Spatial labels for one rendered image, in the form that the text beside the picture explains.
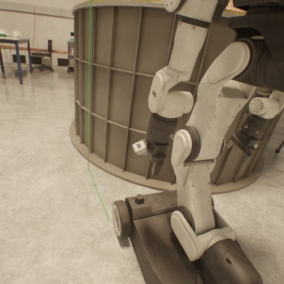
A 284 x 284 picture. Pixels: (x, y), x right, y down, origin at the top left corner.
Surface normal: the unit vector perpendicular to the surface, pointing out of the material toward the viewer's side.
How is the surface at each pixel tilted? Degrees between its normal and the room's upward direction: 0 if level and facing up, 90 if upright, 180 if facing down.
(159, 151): 101
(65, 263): 0
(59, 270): 0
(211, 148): 86
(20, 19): 90
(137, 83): 90
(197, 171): 60
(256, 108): 90
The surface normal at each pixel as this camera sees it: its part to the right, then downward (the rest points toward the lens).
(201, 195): 0.37, -0.04
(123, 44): -0.51, 0.32
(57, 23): 0.26, 0.47
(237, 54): -0.93, 0.05
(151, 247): 0.13, -0.88
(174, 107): 0.31, 0.63
